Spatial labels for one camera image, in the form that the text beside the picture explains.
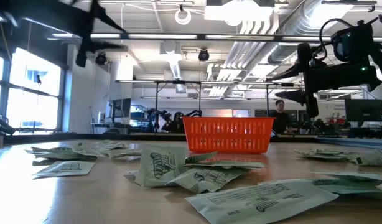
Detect black computer monitor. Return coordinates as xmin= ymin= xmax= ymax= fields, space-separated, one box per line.
xmin=345 ymin=98 xmax=382 ymax=123

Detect right black camera cable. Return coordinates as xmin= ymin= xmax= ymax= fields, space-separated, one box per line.
xmin=312 ymin=17 xmax=347 ymax=63

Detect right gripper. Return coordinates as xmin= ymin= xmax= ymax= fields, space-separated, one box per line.
xmin=266 ymin=42 xmax=382 ymax=118

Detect crumpled stevia sweetener packet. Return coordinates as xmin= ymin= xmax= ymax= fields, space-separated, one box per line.
xmin=165 ymin=167 xmax=251 ymax=194

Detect overhead light bar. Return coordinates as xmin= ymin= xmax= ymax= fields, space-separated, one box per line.
xmin=47 ymin=32 xmax=382 ymax=43

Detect blue table edge mat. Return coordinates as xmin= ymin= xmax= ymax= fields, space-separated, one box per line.
xmin=317 ymin=136 xmax=382 ymax=151

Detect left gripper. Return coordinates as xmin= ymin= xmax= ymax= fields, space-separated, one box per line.
xmin=38 ymin=0 xmax=128 ymax=67

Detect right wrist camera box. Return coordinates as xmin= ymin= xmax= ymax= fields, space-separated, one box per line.
xmin=330 ymin=21 xmax=376 ymax=63

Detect orange plastic slotted basket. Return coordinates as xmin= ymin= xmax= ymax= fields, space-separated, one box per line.
xmin=182 ymin=116 xmax=275 ymax=154

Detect white ceiling light panel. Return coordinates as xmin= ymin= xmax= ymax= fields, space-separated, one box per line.
xmin=205 ymin=0 xmax=274 ymax=27

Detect standing person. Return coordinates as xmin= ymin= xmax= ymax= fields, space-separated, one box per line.
xmin=270 ymin=99 xmax=292 ymax=135

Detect computer monitor on stand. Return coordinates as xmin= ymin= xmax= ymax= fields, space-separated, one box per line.
xmin=111 ymin=98 xmax=132 ymax=119

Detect black metal rig frame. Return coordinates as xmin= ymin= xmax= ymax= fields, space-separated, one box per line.
xmin=115 ymin=80 xmax=305 ymax=134

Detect white coiled cable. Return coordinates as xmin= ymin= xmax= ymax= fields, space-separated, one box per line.
xmin=174 ymin=8 xmax=192 ymax=26

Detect silver ventilation duct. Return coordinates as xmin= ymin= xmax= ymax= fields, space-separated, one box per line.
xmin=267 ymin=0 xmax=353 ymax=65

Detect black slanted bar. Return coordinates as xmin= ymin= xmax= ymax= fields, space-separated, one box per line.
xmin=0 ymin=116 xmax=17 ymax=136

